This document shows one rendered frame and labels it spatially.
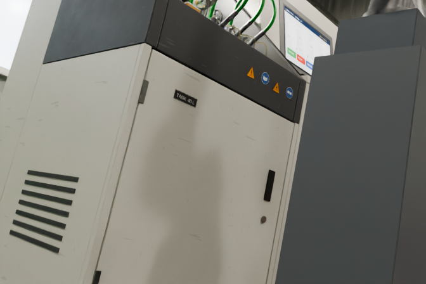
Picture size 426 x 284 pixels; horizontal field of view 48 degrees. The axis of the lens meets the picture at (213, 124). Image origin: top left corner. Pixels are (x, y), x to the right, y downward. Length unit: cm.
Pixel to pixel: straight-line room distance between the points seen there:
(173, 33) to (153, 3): 9
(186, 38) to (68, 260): 64
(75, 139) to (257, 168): 56
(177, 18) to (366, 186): 67
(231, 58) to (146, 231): 56
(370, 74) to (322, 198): 27
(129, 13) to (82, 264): 66
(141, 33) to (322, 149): 55
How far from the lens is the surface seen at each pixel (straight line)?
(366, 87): 102
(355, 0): 990
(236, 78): 144
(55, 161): 141
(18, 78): 186
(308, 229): 100
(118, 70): 128
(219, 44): 140
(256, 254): 156
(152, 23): 125
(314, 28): 241
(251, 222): 152
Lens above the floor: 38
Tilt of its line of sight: 12 degrees up
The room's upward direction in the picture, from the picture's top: 12 degrees clockwise
